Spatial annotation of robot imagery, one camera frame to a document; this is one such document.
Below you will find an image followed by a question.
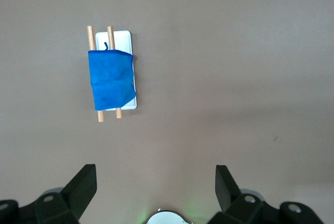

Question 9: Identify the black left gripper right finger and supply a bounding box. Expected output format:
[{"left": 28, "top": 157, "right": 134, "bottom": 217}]
[{"left": 208, "top": 164, "right": 325, "bottom": 224}]

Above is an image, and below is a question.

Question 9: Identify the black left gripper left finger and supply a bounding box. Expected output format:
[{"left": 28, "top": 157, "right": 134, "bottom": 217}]
[{"left": 0, "top": 164, "right": 98, "bottom": 224}]

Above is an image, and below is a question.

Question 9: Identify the blue microfibre towel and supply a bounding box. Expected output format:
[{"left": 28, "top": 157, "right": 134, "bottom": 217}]
[{"left": 87, "top": 41, "right": 137, "bottom": 112}]

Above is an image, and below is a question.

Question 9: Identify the white towel rack base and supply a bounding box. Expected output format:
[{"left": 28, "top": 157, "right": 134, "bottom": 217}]
[{"left": 94, "top": 30, "right": 138, "bottom": 111}]

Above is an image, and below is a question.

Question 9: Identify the brown table cover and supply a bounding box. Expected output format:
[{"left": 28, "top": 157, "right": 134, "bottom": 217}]
[{"left": 0, "top": 0, "right": 334, "bottom": 224}]

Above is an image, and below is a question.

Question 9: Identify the wooden rack rod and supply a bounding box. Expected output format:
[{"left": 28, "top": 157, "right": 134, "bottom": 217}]
[
  {"left": 87, "top": 25, "right": 105, "bottom": 123},
  {"left": 106, "top": 26, "right": 123, "bottom": 120}
]

